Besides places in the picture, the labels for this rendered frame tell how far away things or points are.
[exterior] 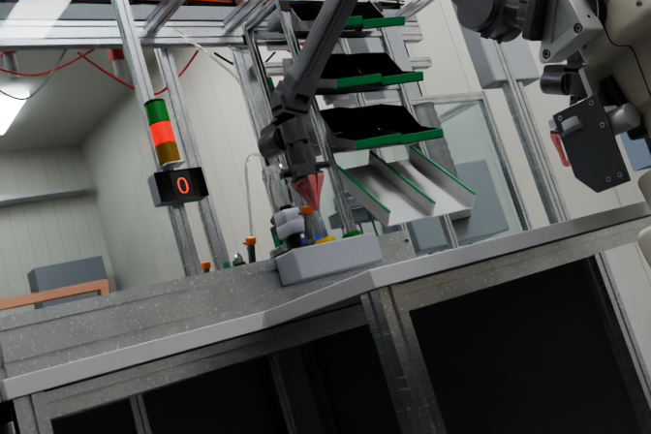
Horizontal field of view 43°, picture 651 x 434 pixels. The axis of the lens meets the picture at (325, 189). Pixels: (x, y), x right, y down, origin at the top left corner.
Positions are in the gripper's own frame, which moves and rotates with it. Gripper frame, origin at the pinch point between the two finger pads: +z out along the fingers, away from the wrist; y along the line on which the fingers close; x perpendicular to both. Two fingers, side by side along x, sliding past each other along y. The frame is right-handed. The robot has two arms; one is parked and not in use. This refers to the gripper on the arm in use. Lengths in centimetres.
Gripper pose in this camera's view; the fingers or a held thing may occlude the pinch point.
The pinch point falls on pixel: (315, 206)
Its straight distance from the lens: 178.2
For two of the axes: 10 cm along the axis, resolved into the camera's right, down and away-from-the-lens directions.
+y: -7.8, 1.2, -6.2
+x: 5.7, -3.0, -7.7
